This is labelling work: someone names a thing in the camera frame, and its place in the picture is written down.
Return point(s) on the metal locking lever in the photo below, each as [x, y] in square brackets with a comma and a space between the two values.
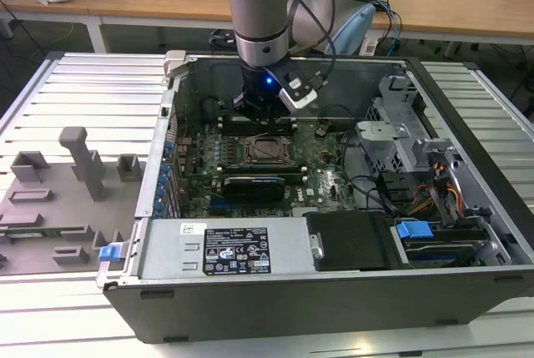
[263, 135]

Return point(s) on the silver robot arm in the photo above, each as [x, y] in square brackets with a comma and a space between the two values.
[258, 11]

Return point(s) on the blue expansion slot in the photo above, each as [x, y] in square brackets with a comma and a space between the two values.
[219, 208]

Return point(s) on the round coin battery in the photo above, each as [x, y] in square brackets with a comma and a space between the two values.
[320, 129]

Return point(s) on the black graphics card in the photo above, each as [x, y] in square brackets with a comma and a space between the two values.
[254, 191]

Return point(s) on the blue card retention clip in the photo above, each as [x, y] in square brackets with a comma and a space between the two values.
[158, 208]
[166, 171]
[169, 149]
[162, 185]
[160, 197]

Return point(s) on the green motherboard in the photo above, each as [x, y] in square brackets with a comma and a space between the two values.
[325, 183]

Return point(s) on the silver metal drive cage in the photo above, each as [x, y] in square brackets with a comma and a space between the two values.
[377, 134]

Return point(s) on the silver finned heatsink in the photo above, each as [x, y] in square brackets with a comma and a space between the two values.
[301, 211]

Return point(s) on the black label sticker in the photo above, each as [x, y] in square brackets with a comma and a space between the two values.
[235, 249]

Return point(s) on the black plastic shroud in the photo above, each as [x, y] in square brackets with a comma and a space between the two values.
[350, 241]

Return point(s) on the silver power supply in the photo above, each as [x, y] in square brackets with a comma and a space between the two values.
[167, 249]

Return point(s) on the blue disk carrier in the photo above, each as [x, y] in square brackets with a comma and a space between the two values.
[414, 230]

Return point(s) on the blue case latch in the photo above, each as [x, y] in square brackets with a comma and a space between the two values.
[107, 253]

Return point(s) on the black open PC case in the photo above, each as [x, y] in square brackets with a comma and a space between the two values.
[292, 312]

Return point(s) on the grey parts rack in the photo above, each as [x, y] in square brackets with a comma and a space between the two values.
[62, 208]

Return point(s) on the black hard disk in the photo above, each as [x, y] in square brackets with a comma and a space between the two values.
[446, 251]

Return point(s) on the green RAM stick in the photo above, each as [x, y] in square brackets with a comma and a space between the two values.
[41, 232]

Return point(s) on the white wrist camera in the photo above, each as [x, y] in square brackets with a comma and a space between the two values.
[298, 97]

